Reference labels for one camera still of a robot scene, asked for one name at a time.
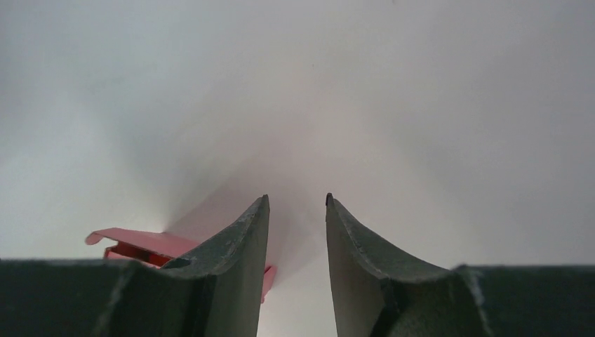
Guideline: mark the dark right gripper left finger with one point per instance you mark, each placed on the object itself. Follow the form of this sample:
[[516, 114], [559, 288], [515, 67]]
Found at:
[[223, 278]]

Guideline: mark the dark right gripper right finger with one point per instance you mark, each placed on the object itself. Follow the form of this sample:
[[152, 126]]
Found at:
[[369, 276]]

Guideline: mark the pink cardboard box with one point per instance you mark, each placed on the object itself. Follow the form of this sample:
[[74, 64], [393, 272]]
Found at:
[[154, 249]]

